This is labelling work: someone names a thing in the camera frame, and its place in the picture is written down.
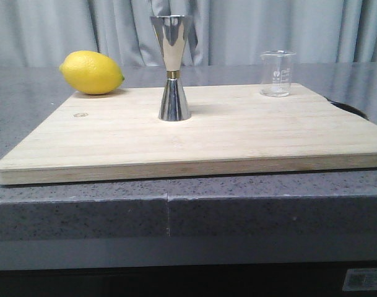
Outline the small glass beaker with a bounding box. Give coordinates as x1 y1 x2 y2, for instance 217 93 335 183
260 49 296 97

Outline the steel jigger with gold band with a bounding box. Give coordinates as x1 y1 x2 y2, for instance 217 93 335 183
150 15 193 122

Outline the bamboo cutting board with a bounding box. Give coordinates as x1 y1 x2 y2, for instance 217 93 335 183
0 84 377 185

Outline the yellow lemon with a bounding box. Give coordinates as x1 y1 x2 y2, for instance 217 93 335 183
59 50 124 95

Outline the grey curtain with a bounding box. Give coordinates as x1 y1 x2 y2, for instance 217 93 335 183
0 1 377 67

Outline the white QR code label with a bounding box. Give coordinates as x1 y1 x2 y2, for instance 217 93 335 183
342 268 377 292

